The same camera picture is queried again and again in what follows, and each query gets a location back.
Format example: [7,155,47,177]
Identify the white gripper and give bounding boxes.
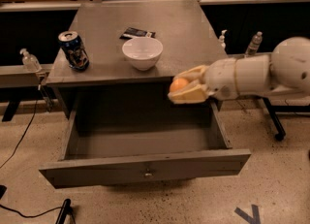
[168,58,239,104]

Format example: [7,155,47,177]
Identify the orange fruit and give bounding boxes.
[170,78,189,92]

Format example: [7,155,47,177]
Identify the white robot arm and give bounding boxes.
[168,37,310,104]

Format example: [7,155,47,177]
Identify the open grey top drawer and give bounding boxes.
[40,98,251,188]

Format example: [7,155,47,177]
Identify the small white pump bottle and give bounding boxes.
[218,29,227,49]

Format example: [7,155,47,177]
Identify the white ceramic bowl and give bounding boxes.
[122,37,164,71]

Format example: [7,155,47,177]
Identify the clear plastic water bottle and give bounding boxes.
[245,31,263,56]

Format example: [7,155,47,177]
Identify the black chair base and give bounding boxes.
[263,98,310,142]

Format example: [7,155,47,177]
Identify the dark snack packet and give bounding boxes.
[120,27,156,40]

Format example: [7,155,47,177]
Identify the blue soda can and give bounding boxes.
[58,31,89,71]

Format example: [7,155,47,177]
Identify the clear soap dispenser bottle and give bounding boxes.
[20,48,42,73]

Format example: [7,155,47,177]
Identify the black stand foot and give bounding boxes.
[55,199,76,224]

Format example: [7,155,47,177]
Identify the black floor cable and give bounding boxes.
[0,100,40,170]

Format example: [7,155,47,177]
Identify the grey metal bench rail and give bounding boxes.
[0,65,40,88]

